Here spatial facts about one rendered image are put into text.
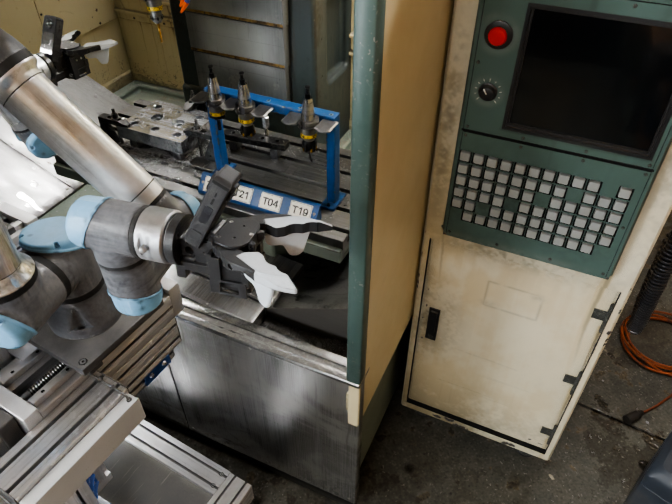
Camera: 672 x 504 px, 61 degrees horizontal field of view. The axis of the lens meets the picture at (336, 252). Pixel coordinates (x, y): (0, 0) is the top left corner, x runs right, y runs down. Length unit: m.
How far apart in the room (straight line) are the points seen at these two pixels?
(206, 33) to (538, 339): 1.77
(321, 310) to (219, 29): 1.32
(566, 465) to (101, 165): 2.04
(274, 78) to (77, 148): 1.64
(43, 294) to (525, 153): 1.07
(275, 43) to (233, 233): 1.74
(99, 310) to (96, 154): 0.40
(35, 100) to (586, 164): 1.11
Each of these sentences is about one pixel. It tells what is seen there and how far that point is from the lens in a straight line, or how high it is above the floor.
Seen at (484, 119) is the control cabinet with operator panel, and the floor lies 1.40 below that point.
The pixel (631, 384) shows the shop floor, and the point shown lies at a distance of 2.83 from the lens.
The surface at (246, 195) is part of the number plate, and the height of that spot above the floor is 0.94.
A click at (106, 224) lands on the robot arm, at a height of 1.59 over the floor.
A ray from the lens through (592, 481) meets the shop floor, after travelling 2.50.
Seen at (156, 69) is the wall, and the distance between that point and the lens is 3.47.
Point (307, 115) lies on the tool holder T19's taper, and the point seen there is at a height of 1.25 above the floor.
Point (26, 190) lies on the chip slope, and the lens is 2.70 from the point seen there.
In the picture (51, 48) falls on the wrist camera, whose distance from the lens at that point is 1.74.
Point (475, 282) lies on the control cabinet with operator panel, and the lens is 1.79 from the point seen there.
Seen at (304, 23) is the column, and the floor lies 1.25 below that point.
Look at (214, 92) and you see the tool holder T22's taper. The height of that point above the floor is 1.25.
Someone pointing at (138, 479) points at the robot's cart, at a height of 0.21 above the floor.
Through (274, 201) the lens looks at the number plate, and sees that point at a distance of 1.89.
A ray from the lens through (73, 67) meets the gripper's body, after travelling 1.76.
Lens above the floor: 2.06
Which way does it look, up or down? 42 degrees down
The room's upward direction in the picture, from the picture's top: straight up
